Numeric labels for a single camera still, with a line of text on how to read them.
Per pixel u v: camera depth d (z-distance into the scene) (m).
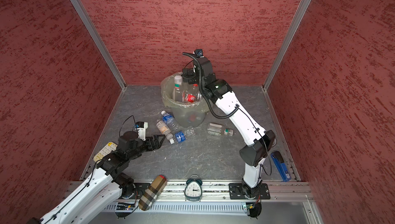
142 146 0.66
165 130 0.90
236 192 0.74
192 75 0.63
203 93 0.51
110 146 0.87
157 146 0.70
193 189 0.71
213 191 0.76
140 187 0.76
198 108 0.76
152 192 0.71
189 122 0.94
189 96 0.90
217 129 0.92
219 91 0.50
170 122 1.00
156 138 0.71
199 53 0.59
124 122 1.00
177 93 0.81
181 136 0.87
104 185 0.52
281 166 0.79
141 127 0.70
